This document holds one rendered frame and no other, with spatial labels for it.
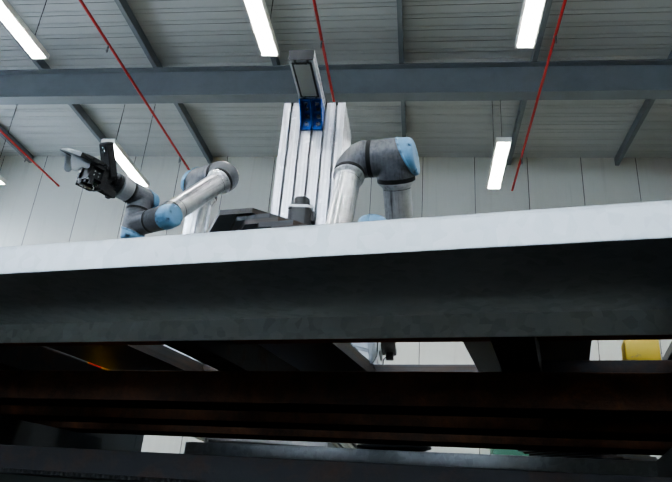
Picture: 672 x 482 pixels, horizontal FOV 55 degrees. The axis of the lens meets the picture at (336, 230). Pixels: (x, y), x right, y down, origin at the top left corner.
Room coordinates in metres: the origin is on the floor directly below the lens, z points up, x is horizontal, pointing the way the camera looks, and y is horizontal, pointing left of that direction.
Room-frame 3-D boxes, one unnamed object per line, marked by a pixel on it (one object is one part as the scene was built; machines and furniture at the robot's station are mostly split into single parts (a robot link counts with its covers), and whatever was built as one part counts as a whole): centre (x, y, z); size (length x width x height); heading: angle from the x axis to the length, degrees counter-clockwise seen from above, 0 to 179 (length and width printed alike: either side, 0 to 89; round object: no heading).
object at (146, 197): (1.92, 0.65, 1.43); 0.11 x 0.08 x 0.09; 146
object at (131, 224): (1.91, 0.63, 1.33); 0.11 x 0.08 x 0.11; 56
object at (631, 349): (1.01, -0.50, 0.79); 0.06 x 0.05 x 0.04; 160
